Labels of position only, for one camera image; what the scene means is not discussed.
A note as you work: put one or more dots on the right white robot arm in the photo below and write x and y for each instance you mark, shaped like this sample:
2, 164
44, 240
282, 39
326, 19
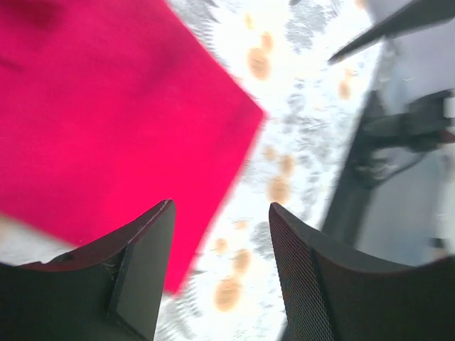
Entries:
423, 128

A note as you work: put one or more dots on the bright red t shirt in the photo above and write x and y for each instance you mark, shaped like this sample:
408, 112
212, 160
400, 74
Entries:
109, 107

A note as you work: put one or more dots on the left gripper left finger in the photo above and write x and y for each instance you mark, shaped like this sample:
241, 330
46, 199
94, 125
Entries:
109, 289

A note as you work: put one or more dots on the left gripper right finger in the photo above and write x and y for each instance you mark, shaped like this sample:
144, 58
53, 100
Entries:
334, 292

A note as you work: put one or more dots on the floral patterned table mat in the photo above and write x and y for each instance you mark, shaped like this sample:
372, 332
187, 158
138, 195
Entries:
277, 52

